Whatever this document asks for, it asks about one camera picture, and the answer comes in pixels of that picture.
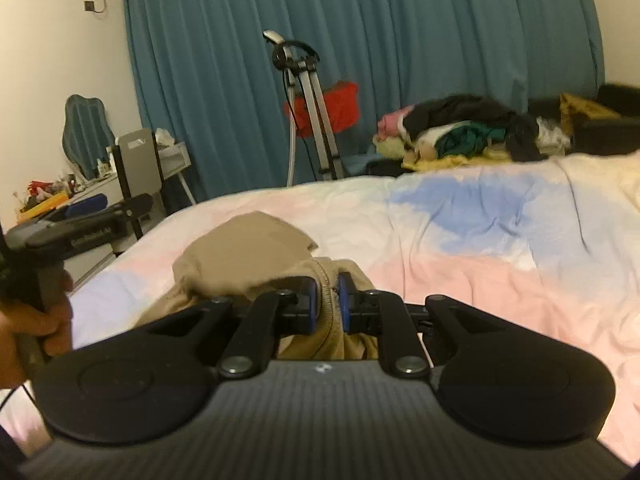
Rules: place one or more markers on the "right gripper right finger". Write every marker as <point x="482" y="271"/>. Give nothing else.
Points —
<point x="385" y="317"/>

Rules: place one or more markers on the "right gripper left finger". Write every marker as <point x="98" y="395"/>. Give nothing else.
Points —
<point x="289" y="307"/>

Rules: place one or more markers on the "beige t-shirt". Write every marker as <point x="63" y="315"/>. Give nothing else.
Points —
<point x="247" y="256"/>

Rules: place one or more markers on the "pile of mixed clothes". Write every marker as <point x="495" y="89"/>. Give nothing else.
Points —
<point x="460" y="131"/>

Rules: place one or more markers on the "person's left hand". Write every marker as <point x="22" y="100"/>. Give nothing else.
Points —
<point x="54" y="328"/>

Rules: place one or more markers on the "cluttered white desk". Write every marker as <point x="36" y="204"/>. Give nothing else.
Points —
<point x="174" y="161"/>

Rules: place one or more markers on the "red cloth bag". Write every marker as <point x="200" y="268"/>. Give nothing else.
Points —
<point x="341" y="103"/>

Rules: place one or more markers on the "blue curtain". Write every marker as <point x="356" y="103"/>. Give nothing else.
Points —
<point x="202" y="68"/>

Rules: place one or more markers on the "silver garment steamer stand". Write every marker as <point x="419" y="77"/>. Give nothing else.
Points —
<point x="298" y="64"/>

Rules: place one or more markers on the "black cushion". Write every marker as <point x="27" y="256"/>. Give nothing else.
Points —
<point x="608" y="125"/>

